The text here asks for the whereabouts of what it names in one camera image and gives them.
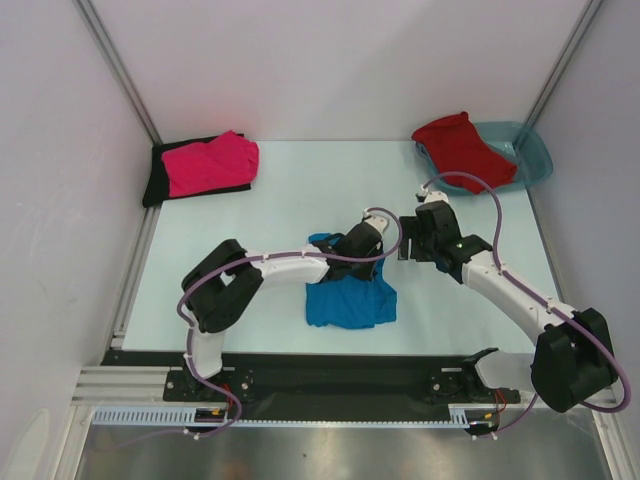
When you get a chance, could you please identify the blue t shirt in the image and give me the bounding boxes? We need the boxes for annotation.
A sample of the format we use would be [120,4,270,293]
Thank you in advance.
[305,259,398,330]

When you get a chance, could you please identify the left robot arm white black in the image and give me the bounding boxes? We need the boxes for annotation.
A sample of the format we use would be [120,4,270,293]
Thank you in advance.
[177,214,388,400]

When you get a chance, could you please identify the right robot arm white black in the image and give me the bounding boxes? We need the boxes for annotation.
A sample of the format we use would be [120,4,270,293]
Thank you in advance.
[398,200,619,413]

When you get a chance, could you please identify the red t shirt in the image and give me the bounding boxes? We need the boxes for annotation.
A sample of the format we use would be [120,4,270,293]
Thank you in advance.
[411,112,517,188]

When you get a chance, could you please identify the teal plastic basin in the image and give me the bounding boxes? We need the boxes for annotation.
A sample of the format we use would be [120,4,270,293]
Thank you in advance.
[414,121,555,196]

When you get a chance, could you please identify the pink folded t shirt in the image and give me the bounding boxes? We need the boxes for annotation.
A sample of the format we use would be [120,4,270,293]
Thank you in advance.
[161,131,260,199]

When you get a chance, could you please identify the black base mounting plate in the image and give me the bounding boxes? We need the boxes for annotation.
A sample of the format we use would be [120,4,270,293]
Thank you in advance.
[102,350,529,423]

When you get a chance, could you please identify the black folded t shirt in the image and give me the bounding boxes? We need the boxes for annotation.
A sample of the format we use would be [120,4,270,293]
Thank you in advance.
[142,135,249,208]

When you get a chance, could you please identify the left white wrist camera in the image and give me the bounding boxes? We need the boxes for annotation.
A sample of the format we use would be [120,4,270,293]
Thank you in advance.
[362,212,389,237]

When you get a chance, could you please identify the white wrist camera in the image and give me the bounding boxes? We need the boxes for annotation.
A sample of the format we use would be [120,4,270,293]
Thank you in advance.
[416,189,449,205]
[362,212,389,237]

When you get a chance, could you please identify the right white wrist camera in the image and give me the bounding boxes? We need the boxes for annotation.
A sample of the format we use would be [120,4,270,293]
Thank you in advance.
[416,189,449,205]

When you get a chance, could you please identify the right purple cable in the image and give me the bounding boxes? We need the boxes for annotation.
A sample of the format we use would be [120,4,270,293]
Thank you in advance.
[415,170,632,441]

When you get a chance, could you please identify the purple cable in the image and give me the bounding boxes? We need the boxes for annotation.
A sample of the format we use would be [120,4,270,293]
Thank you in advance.
[415,170,632,441]
[174,205,404,443]

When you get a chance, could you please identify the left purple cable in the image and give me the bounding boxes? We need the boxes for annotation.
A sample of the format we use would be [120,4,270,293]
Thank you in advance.
[174,205,404,443]

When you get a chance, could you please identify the white slotted cable duct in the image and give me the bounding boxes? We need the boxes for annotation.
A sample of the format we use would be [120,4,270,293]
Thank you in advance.
[92,406,496,429]

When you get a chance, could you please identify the right aluminium corner post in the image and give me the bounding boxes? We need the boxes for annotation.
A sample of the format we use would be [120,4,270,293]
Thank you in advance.
[516,0,608,143]

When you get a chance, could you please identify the aluminium corner post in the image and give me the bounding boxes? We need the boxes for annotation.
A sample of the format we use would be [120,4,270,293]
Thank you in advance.
[72,0,162,145]
[516,0,608,143]

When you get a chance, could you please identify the left aluminium corner post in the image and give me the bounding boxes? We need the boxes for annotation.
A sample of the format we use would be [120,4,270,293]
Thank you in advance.
[72,0,162,145]

